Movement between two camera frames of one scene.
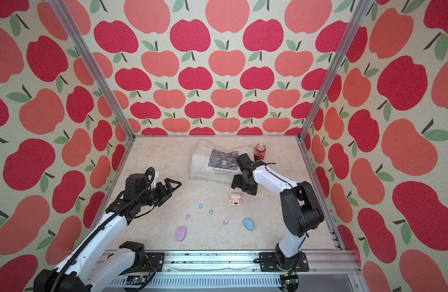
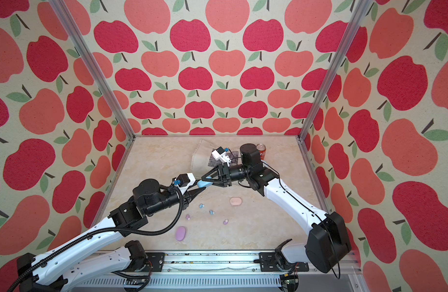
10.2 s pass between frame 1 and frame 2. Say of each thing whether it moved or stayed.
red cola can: stayed
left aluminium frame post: stayed
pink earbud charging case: moved
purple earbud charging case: stayed
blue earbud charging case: moved
